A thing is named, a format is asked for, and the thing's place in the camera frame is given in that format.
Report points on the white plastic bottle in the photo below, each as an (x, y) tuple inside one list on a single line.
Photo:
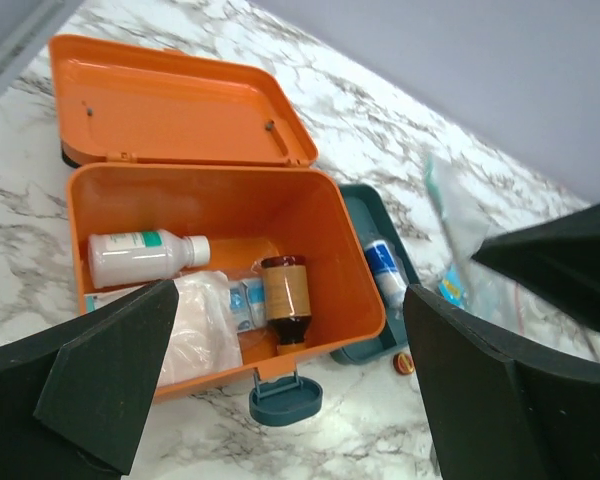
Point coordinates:
[(143, 256)]

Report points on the clear plastic packet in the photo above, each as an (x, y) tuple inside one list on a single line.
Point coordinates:
[(204, 339)]

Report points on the small round orange tin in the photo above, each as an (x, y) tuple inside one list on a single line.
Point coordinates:
[(403, 363)]

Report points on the teal divided tray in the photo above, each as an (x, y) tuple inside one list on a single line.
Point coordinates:
[(371, 221)]

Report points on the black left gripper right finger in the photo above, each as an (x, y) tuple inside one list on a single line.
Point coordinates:
[(501, 406)]

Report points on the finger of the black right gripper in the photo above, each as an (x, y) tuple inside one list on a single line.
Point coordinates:
[(559, 261)]

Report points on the alcohol pad packets bag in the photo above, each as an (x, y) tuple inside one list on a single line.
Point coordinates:
[(247, 304)]

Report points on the orange medicine kit box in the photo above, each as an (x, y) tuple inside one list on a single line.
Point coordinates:
[(164, 140)]

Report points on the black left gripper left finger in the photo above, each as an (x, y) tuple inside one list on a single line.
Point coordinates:
[(74, 398)]

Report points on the brown medicine bottle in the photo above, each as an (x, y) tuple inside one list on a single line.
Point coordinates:
[(287, 301)]

